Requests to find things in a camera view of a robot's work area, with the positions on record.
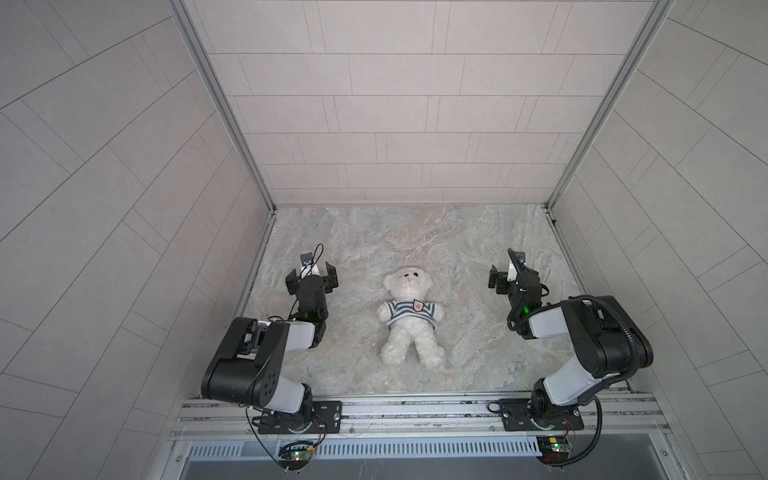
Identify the white teddy bear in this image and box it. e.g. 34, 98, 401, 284
376, 266, 446, 369

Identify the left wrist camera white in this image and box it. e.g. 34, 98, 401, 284
299, 252, 315, 278

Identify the blue white striped knit sweater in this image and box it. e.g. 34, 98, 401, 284
385, 299, 437, 330

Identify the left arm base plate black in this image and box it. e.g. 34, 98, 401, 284
257, 401, 343, 435

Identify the controller circuit board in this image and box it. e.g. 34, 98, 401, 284
536, 436, 574, 465
278, 440, 317, 471

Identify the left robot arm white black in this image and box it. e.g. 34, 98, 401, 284
200, 263, 339, 432

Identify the aluminium mounting rail frame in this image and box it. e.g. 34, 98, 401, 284
169, 389, 671, 441

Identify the ventilation grille strip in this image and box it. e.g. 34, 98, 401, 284
188, 436, 542, 461

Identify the right controller circuit board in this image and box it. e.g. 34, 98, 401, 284
536, 436, 574, 465

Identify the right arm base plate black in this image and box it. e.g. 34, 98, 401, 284
496, 398, 584, 432

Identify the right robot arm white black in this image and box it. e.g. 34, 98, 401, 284
488, 249, 653, 430

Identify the left controller circuit board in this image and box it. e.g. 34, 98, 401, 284
278, 440, 317, 471

